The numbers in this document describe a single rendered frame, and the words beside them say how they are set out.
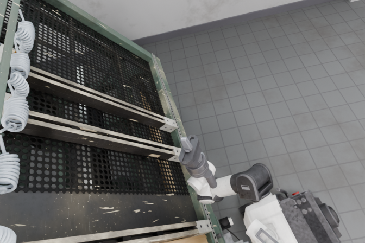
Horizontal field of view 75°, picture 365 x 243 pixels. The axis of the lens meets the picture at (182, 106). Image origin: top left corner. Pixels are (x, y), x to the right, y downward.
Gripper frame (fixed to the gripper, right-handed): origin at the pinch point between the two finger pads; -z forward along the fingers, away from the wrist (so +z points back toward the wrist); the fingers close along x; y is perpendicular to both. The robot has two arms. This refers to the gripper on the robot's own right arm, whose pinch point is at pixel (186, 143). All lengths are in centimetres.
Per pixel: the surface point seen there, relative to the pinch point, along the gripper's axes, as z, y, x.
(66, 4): -34, 101, -76
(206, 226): 68, 7, 8
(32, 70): -30, 65, -9
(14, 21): -50, 53, -10
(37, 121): -21, 51, 10
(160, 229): 36.1, 16.8, 22.1
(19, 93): -35, 44, 10
